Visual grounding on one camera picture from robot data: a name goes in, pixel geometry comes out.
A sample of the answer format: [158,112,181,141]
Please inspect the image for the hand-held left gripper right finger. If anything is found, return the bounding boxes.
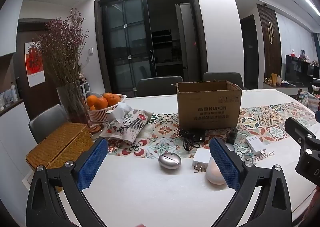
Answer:
[209,137,293,227]

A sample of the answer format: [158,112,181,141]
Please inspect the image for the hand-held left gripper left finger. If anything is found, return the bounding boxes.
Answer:
[26,138,109,227]

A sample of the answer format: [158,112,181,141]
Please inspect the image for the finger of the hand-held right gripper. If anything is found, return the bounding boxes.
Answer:
[285,117,320,151]

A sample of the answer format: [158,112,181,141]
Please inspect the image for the black cable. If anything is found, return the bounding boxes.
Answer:
[174,128,200,151]

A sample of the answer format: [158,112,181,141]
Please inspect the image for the brown cardboard box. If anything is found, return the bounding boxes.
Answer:
[176,81,242,131]

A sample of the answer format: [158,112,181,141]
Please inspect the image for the person's right forearm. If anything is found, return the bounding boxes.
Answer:
[309,187,320,217]

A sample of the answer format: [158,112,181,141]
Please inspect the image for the peach egg-shaped lamp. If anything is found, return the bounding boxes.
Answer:
[205,156,228,189]

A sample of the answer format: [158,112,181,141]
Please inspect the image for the white charger plug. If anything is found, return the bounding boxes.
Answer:
[192,148,212,167]

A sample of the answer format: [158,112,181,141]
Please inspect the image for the small black plug adapter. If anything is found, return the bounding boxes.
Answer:
[226,127,238,144]

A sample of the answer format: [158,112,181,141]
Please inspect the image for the chair with striped cloth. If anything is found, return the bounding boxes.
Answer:
[296,88,320,114]

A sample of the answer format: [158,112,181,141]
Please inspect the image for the small wooden dish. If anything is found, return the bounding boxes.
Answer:
[87,123,104,135]

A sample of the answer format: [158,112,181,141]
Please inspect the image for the small white box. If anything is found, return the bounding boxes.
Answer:
[245,136,266,155]

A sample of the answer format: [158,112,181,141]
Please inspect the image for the woven wicker box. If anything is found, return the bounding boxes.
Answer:
[26,122,94,192]

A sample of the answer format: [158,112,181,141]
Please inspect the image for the white television console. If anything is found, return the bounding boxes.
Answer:
[264,82,309,93]

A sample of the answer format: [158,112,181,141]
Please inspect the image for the white plastic fruit basket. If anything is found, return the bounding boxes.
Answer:
[86,94,127,123]

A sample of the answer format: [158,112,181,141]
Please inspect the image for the floral fabric tissue cover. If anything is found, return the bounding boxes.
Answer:
[99,108,154,144]

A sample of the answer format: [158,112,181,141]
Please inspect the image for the silver oval case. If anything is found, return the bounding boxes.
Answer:
[158,152,182,174]

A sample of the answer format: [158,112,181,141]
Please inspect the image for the white tissue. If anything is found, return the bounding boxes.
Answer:
[112,102,133,120]

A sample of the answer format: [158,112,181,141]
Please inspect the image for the grey dining chair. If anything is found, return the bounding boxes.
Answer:
[29,104,68,144]
[202,72,243,91]
[137,76,184,98]

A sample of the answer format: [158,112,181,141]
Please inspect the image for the glass vase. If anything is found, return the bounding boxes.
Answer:
[56,80,90,126]

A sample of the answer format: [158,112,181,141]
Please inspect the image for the patterned table runner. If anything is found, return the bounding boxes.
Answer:
[99,102,318,159]

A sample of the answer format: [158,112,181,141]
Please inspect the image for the white shoe rack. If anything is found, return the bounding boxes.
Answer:
[79,72,90,93]

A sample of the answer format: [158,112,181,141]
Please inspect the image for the dark wooden cabinet door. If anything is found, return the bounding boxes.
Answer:
[257,4,282,79]

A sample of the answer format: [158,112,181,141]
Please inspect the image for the dried purple flowers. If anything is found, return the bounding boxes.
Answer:
[40,8,89,88]

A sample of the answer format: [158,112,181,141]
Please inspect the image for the dark glass sliding door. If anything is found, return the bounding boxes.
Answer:
[94,0,208,98]

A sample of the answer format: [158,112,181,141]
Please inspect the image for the grey refrigerator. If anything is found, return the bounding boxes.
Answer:
[175,3,193,78]

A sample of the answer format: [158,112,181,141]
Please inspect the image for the red wall calendar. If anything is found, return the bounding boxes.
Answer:
[24,41,46,88]

